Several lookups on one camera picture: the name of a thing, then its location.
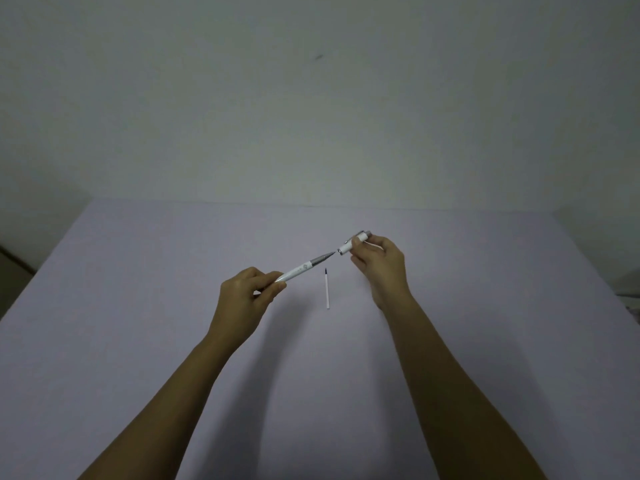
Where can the person's right forearm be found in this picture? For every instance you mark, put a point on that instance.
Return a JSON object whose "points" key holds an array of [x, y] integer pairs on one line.
{"points": [[450, 394]]}

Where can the person's right hand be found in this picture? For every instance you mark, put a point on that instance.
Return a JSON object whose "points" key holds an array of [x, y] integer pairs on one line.
{"points": [[385, 272]]}

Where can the person's left hand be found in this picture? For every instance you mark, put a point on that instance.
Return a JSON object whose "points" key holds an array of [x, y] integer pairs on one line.
{"points": [[236, 304]]}

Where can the person's right thumb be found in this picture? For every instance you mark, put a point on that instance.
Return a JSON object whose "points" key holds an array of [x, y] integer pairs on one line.
{"points": [[361, 263]]}

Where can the person's left thumb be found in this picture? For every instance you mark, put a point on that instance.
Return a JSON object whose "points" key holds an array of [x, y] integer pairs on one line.
{"points": [[272, 293]]}

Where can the white pen barrel grey tip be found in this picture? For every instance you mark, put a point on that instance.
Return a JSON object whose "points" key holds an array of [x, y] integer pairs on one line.
{"points": [[305, 266]]}

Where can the person's left forearm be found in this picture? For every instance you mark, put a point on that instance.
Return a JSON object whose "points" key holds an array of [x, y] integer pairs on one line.
{"points": [[165, 414]]}

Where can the white pen refill black tip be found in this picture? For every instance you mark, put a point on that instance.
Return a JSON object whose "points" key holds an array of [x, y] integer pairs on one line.
{"points": [[327, 289]]}

